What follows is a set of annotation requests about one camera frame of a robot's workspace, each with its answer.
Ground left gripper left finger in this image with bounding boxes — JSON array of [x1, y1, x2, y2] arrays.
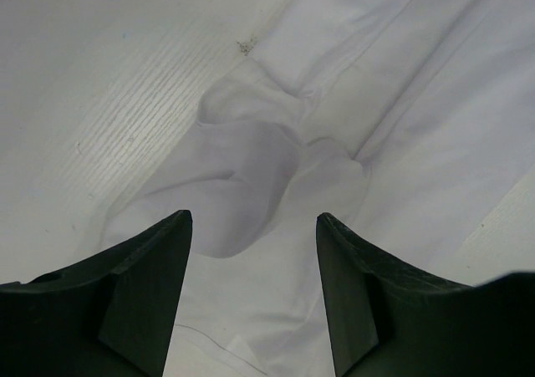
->
[[1, 211, 192, 376]]

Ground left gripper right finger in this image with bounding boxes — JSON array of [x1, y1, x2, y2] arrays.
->
[[316, 213, 534, 376]]

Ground white t shirt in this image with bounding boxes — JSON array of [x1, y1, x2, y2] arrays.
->
[[101, 0, 534, 376]]

